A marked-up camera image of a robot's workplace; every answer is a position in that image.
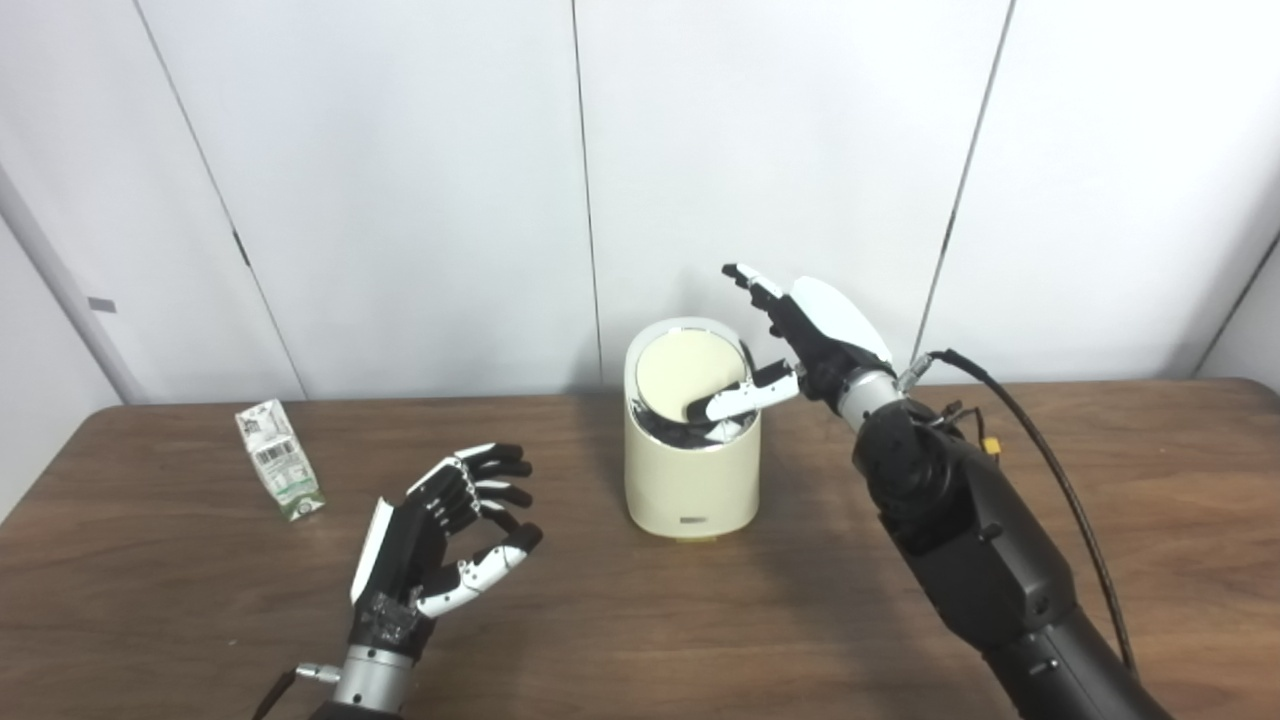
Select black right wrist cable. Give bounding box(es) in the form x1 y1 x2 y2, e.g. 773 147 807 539
897 349 1141 676

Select cream-colored bin body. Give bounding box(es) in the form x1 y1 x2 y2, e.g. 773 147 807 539
624 317 763 542

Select small white green milk carton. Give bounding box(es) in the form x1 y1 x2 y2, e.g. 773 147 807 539
235 399 326 522

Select cream round bin lid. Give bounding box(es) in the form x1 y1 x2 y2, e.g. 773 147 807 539
635 330 751 426

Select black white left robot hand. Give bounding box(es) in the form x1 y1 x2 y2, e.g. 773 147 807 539
349 443 544 661

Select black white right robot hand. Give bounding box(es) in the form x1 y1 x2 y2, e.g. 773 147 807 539
705 263 898 423

